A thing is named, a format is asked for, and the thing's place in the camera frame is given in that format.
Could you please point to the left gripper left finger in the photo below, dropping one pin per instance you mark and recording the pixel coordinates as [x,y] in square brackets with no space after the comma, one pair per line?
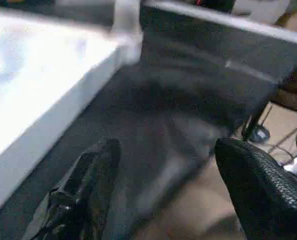
[83,200]

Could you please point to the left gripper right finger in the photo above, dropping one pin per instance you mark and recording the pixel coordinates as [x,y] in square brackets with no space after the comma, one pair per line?
[263,200]

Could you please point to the white plastic table top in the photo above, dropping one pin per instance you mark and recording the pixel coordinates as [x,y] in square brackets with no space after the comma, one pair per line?
[38,62]

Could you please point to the black work mat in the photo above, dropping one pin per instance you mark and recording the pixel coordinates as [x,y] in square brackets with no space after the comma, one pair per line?
[176,87]

